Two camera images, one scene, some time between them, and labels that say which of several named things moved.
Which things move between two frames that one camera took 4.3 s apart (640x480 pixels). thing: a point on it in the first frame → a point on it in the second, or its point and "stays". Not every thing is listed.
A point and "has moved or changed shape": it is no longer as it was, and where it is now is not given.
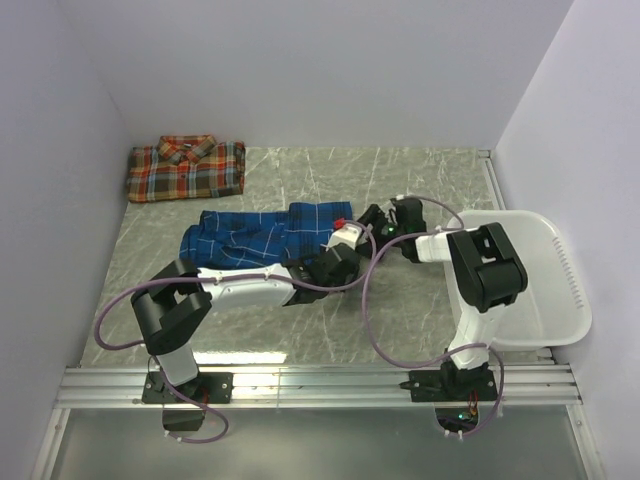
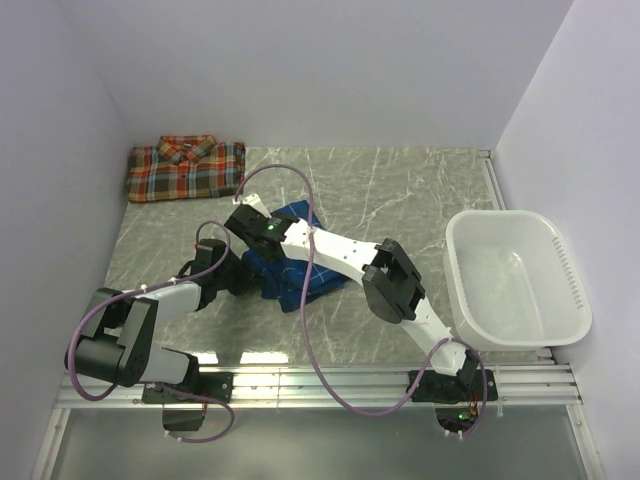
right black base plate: (450, 384) stays
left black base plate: (208, 387) stays
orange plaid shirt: (181, 166) stays
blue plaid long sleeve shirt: (242, 238) has moved or changed shape
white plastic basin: (553, 307) stays
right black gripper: (374, 216) → (269, 219)
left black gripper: (342, 282) → (246, 281)
